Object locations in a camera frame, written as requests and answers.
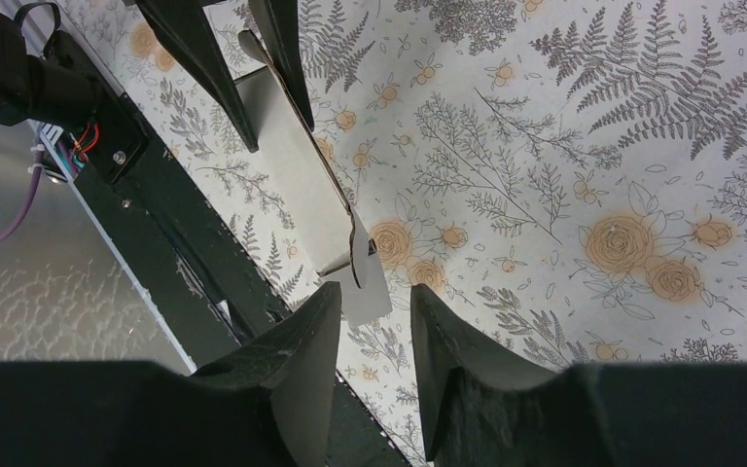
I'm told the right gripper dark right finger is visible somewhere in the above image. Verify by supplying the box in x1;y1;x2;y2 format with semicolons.
410;284;747;466

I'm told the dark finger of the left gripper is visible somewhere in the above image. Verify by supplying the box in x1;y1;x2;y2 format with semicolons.
248;0;314;129
135;0;259;153

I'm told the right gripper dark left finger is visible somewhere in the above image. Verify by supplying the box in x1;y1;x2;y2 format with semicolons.
0;282;341;466

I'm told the white cardboard paper box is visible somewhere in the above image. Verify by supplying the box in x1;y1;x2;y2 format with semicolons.
236;30;392;327

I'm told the floral patterned table cloth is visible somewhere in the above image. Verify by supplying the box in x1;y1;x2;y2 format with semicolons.
57;0;747;467

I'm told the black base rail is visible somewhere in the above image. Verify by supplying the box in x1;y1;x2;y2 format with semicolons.
44;30;406;466

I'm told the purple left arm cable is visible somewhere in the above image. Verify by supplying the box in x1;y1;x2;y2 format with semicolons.
0;148;47;249

